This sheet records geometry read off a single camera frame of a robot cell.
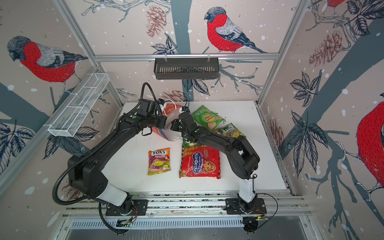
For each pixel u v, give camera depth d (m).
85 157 0.43
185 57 0.97
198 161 0.84
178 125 0.78
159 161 0.87
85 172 0.41
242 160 0.49
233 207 0.73
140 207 0.73
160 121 0.74
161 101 0.74
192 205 0.75
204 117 1.07
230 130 1.00
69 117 0.74
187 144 0.94
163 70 0.93
